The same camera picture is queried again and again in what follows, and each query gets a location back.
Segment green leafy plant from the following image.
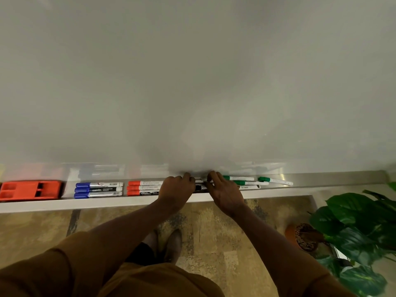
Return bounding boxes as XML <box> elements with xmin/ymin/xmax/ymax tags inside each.
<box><xmin>308</xmin><ymin>182</ymin><xmax>396</xmax><ymax>297</ymax></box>

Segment blue cap whiteboard marker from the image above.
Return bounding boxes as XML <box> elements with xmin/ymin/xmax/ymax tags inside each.
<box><xmin>75</xmin><ymin>187</ymin><xmax>124</xmax><ymax>193</ymax></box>
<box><xmin>74</xmin><ymin>191</ymin><xmax>123</xmax><ymax>199</ymax></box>
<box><xmin>76</xmin><ymin>182</ymin><xmax>124</xmax><ymax>188</ymax></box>

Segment orange plant pot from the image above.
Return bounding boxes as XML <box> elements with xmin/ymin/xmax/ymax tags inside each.
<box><xmin>284</xmin><ymin>223</ymin><xmax>320</xmax><ymax>253</ymax></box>

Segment silver whiteboard tray ledge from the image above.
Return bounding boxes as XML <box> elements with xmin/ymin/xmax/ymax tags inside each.
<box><xmin>0</xmin><ymin>171</ymin><xmax>389</xmax><ymax>214</ymax></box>

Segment person's left hand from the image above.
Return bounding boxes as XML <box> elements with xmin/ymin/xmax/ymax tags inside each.
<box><xmin>157</xmin><ymin>172</ymin><xmax>196</xmax><ymax>214</ymax></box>

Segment dark trousers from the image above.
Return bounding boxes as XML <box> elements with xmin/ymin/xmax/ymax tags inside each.
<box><xmin>125</xmin><ymin>242</ymin><xmax>156</xmax><ymax>266</ymax></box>

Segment person's right forearm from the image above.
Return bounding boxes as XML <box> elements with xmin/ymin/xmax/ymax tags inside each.
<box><xmin>230</xmin><ymin>205</ymin><xmax>322</xmax><ymax>283</ymax></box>

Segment person's right hand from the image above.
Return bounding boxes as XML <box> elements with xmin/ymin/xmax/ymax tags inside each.
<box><xmin>206</xmin><ymin>171</ymin><xmax>248</xmax><ymax>219</ymax></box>

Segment person's left forearm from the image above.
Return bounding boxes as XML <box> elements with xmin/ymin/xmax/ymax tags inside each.
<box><xmin>77</xmin><ymin>202</ymin><xmax>186</xmax><ymax>254</ymax></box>

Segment red whiteboard eraser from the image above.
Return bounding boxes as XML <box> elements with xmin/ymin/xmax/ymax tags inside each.
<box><xmin>0</xmin><ymin>180</ymin><xmax>64</xmax><ymax>202</ymax></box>

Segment grey right shoe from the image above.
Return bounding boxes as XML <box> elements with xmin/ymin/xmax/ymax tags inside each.
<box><xmin>163</xmin><ymin>229</ymin><xmax>183</xmax><ymax>265</ymax></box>

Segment white whiteboard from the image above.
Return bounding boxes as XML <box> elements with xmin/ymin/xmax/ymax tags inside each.
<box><xmin>0</xmin><ymin>0</ymin><xmax>396</xmax><ymax>183</ymax></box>

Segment brown shirt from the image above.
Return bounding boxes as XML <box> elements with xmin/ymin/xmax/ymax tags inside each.
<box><xmin>0</xmin><ymin>231</ymin><xmax>356</xmax><ymax>297</ymax></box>

